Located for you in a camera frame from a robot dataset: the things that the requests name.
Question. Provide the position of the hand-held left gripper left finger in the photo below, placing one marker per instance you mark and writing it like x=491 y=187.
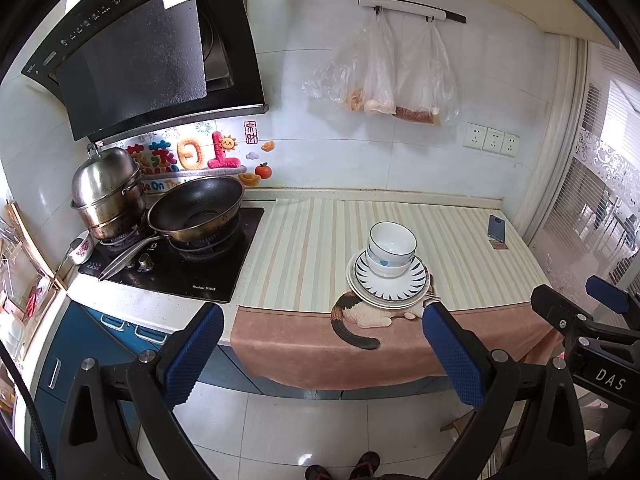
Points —
x=195 y=355

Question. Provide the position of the black range hood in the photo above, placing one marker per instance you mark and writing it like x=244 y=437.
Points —
x=140 y=60

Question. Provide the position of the wall hook rail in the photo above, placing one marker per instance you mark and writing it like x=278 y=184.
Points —
x=410 y=6

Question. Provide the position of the small floral bowl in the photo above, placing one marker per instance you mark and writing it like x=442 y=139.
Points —
x=82 y=252

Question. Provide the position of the white bowl dark rim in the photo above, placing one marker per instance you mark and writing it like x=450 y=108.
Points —
x=392 y=240

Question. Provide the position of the white bowl coloured flower dots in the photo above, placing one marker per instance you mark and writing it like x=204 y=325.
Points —
x=387 y=269

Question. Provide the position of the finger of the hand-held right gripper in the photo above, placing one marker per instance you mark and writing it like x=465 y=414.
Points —
x=607 y=292
x=555 y=305

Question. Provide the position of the blue kitchen cabinet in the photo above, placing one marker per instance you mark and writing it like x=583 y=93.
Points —
x=80 y=340

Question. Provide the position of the kitchen utensil rack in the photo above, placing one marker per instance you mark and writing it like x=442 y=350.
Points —
x=20 y=280

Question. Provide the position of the white wall socket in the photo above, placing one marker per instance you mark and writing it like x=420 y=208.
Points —
x=510 y=145
x=473 y=136
x=493 y=141

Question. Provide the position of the striped cloth brown edge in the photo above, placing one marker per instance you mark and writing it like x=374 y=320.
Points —
x=310 y=240

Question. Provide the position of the black gas stove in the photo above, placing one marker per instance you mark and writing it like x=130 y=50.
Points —
x=210 y=275

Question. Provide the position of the steel steamer pot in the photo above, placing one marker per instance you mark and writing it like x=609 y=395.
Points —
x=107 y=185

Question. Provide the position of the blue smartphone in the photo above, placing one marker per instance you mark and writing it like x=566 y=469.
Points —
x=496 y=227

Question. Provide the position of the white plate blue leaf pattern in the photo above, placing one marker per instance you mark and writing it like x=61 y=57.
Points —
x=395 y=287

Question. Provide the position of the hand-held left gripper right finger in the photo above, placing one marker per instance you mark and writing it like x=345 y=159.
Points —
x=450 y=360

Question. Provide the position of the clear plastic bag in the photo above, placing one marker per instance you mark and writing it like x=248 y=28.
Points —
x=425 y=90
x=380 y=85
x=340 y=75

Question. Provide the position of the small brown phone stand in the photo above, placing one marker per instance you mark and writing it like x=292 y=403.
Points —
x=499 y=246

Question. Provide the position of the black wok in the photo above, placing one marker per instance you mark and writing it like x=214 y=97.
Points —
x=195 y=205

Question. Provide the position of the glass sliding door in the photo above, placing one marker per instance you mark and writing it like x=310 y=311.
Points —
x=590 y=185

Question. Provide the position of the colourful wall stickers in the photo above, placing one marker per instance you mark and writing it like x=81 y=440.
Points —
x=192 y=152

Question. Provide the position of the dark sandal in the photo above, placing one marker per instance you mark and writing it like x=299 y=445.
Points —
x=365 y=465
x=320 y=472

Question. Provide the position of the cat-shaped knitted mat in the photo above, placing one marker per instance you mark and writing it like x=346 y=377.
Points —
x=360 y=312

